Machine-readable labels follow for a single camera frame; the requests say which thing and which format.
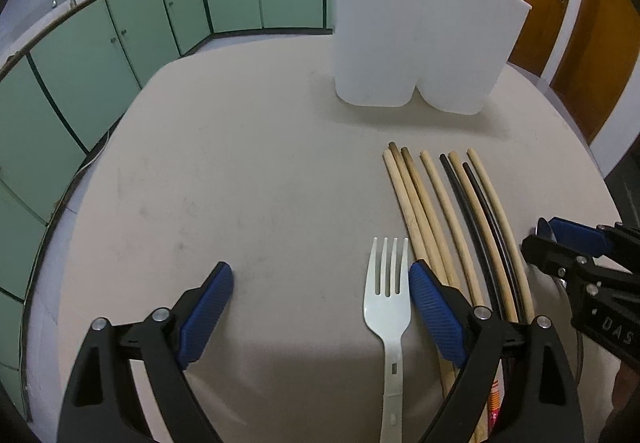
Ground dark-tipped wooden chopstick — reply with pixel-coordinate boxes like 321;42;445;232
383;142;460;287

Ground white plastic utensil holder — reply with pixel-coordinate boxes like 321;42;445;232
332;0;532;115

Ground tan wooden chopstick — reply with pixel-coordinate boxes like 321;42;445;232
448;151;518;322

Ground brown-tipped wooden chopstick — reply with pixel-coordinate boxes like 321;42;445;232
400;146;460;288

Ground person's right hand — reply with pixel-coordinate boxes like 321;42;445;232
598;362;640;443

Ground green lower kitchen cabinets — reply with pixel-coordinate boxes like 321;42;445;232
1;0;333;413

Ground beige wooden chopstick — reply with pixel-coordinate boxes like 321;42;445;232
420;150;486;305

